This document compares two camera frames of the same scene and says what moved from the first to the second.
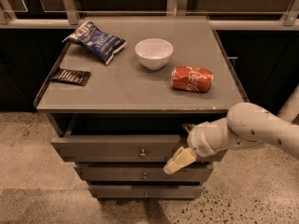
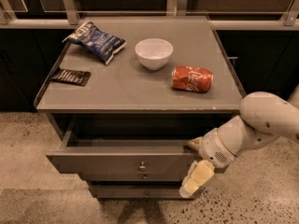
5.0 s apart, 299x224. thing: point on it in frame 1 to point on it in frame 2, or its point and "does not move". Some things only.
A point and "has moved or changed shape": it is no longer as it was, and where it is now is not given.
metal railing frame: (230, 7) does not move
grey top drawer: (121, 138) has moved or changed shape
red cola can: (192, 78) does not move
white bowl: (154, 53) does not move
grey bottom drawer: (146, 191) does not move
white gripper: (197, 139) to (212, 148)
